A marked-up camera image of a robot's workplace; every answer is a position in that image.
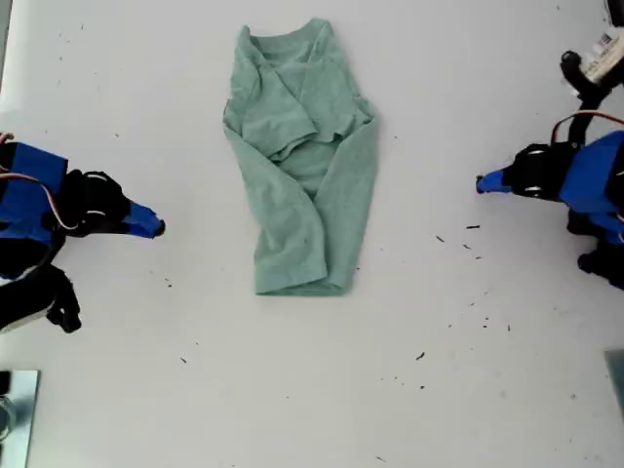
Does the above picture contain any green t-shirt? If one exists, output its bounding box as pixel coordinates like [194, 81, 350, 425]
[221, 17, 382, 298]

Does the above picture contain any red and white wire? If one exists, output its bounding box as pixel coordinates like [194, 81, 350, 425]
[0, 131, 84, 232]

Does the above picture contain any black camera stalk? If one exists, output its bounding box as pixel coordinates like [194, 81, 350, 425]
[566, 77, 614, 148]
[44, 268, 83, 335]

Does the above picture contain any black and white camera box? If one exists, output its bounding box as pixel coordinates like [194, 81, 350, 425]
[559, 27, 624, 93]
[0, 266, 56, 335]

